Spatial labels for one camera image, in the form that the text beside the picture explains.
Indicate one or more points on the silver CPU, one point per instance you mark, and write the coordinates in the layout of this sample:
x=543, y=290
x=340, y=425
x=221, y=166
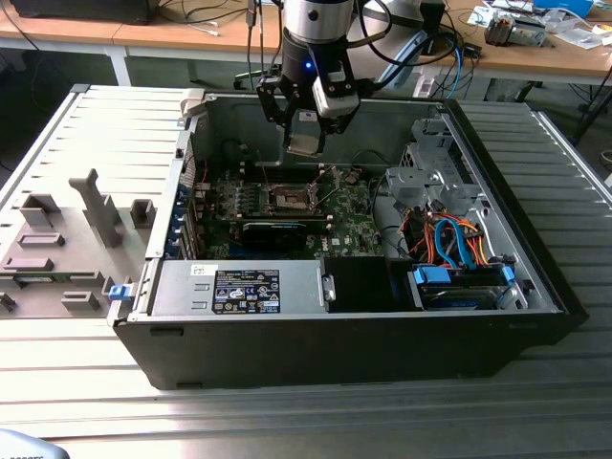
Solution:
x=303, y=143

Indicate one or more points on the black PC case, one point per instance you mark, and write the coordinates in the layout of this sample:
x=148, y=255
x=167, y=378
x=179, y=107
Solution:
x=287, y=349

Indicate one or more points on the graphics card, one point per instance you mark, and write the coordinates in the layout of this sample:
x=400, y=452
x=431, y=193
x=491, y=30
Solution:
x=272, y=236

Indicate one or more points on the grey parts rack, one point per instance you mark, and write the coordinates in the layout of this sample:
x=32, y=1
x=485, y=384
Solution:
x=102, y=215

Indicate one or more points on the green motherboard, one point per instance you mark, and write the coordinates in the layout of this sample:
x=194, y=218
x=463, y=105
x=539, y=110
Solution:
x=354, y=225

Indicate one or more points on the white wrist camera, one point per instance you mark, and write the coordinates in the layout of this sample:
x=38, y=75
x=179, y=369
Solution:
x=334, y=93

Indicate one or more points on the silver drive cage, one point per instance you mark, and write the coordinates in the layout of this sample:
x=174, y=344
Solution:
x=430, y=186

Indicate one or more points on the silver power supply unit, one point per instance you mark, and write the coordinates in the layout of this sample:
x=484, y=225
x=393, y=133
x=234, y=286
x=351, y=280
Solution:
x=181, y=287

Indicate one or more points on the blue box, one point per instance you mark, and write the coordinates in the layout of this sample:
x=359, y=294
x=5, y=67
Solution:
x=564, y=5

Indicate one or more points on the silver CPU cooler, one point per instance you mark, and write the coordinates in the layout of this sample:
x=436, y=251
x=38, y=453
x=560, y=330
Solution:
x=507, y=31

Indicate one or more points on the small white device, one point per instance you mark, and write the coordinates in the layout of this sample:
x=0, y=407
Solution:
x=424, y=86

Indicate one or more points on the black equipment box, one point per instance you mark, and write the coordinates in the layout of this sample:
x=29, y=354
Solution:
x=81, y=9

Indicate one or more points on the grey rounded object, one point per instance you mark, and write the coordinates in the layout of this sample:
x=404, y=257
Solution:
x=24, y=447

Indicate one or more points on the blue plastic clip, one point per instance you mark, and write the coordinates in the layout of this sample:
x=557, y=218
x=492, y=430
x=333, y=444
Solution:
x=119, y=292

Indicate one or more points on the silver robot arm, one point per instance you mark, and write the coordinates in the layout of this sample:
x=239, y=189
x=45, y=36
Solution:
x=315, y=19

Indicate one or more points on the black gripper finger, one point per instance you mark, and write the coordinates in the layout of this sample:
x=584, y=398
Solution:
x=272, y=100
x=337, y=125

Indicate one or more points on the hard disk in blue carrier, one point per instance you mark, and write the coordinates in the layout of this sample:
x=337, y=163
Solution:
x=459, y=296

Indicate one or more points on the wooden desk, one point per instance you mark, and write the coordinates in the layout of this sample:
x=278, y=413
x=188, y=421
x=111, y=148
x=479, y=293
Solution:
x=526, y=59
x=72, y=33

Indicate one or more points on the green RAM stick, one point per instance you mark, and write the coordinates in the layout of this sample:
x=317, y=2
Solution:
x=33, y=278

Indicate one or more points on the clear plastic bag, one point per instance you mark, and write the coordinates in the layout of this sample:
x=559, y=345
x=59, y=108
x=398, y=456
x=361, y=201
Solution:
x=581, y=36

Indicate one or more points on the CPU socket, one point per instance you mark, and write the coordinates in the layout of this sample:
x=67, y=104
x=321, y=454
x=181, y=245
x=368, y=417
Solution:
x=289, y=201

